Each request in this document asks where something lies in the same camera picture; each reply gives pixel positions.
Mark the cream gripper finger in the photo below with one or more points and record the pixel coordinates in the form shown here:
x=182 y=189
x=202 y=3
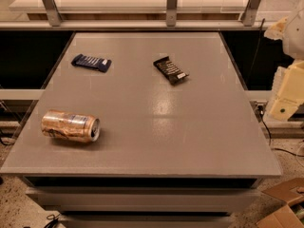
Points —
x=287 y=91

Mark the black chocolate rxbar wrapper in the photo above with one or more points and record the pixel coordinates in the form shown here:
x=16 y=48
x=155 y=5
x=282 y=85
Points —
x=169 y=70

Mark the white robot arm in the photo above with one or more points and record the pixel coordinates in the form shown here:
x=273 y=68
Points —
x=290 y=30

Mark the blue rxbar wrapper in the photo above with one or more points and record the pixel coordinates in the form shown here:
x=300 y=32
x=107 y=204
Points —
x=91 y=62

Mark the orange soda can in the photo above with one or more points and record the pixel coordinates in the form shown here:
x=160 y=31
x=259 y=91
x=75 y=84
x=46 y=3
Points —
x=70 y=126

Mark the cardboard box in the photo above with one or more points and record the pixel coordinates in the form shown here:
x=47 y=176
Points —
x=291 y=214

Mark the metal frame railing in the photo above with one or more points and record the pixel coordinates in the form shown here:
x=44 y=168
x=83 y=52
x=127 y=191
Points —
x=138 y=14

